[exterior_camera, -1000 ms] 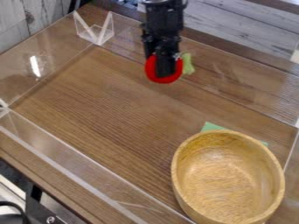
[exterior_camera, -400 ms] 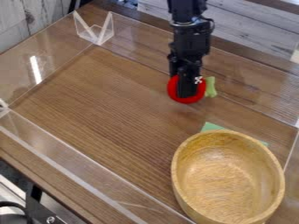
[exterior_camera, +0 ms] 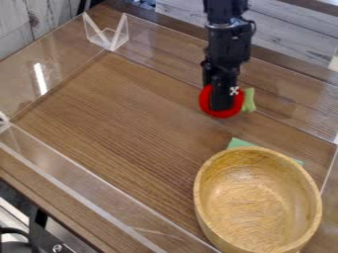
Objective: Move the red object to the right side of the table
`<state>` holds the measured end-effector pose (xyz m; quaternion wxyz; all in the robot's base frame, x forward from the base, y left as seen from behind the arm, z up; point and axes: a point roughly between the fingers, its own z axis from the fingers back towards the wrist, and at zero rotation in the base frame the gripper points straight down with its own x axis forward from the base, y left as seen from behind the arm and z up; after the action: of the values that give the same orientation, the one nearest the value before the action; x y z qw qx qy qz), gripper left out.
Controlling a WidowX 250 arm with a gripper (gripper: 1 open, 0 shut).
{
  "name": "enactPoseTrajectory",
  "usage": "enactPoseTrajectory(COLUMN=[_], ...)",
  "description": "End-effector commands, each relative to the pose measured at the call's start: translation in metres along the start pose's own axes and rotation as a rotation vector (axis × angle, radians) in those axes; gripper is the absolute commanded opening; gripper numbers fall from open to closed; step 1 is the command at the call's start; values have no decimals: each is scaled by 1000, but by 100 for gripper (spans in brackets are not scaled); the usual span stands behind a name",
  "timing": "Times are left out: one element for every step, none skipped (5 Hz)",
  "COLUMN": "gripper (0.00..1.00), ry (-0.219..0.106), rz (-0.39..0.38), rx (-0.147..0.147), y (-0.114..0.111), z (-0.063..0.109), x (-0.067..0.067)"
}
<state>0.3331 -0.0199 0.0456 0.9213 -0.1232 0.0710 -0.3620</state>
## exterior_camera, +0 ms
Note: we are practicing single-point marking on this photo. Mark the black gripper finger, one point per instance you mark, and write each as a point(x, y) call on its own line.
point(225, 89)
point(206, 72)

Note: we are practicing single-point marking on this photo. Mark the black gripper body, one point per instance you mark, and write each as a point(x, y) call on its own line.
point(229, 46)

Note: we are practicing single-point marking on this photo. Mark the red plush tomato toy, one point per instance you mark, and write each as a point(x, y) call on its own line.
point(244, 103)

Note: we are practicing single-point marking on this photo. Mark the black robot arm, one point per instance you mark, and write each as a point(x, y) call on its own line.
point(221, 11)

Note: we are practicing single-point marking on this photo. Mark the green cloth piece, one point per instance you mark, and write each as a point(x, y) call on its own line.
point(238, 143)

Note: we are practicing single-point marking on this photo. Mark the wooden oval bowl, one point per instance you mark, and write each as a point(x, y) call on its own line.
point(257, 202)

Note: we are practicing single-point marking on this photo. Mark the clear acrylic corner bracket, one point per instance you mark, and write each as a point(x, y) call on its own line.
point(107, 38)

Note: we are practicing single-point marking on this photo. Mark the clear acrylic tray wall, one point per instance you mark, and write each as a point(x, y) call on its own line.
point(106, 138)

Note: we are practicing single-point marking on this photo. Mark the black metal table mount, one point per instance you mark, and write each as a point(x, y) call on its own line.
point(43, 241)

